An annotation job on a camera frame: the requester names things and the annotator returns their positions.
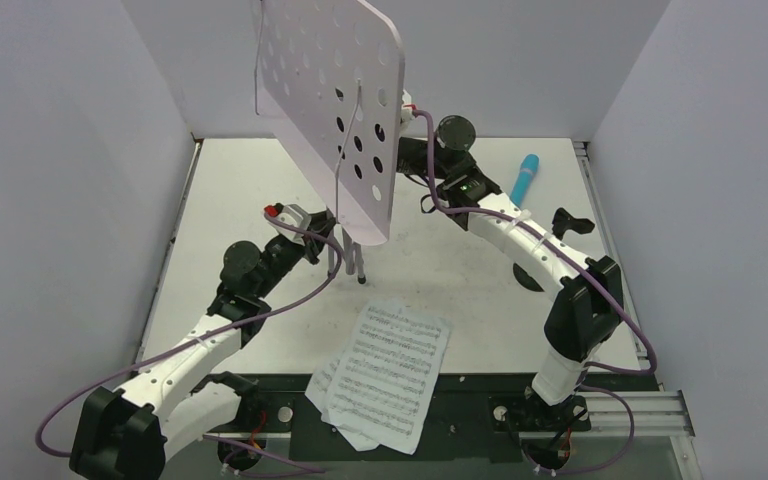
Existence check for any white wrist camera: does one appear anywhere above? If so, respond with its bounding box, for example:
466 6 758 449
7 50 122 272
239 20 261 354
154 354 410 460
264 203 311 247
400 90 416 130

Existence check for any blue toy microphone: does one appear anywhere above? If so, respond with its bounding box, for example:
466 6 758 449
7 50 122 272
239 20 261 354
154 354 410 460
509 153 540 207

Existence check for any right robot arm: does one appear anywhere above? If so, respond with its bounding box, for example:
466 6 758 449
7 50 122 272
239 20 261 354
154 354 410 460
396 115 624 429

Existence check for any aluminium rail frame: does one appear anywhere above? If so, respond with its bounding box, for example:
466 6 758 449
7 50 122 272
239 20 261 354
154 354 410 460
193 387 693 477

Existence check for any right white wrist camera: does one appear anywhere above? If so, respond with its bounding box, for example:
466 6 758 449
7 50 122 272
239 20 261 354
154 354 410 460
400 90 416 130

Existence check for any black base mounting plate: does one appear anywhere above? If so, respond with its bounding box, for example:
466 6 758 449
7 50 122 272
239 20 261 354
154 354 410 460
213 374 654 463

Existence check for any black microphone desk stand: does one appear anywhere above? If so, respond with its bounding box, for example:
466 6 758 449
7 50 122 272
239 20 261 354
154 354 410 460
512 207 595 292

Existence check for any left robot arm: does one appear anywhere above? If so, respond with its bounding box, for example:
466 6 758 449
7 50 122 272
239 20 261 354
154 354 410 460
69 204 338 479

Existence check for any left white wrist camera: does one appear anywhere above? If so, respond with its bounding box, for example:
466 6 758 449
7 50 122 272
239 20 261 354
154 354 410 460
264 203 311 247

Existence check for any lilac perforated music stand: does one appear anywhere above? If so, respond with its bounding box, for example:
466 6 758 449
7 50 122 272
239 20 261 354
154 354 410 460
251 1 405 282

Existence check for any sheet music page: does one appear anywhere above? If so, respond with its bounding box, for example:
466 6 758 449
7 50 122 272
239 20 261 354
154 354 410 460
305 354 380 452
332 300 453 455

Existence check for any top sheet music page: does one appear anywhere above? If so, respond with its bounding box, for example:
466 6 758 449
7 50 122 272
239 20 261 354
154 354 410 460
332 300 453 455

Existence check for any lower sheet music page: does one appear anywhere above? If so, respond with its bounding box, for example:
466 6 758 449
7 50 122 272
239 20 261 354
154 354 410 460
305 354 380 452

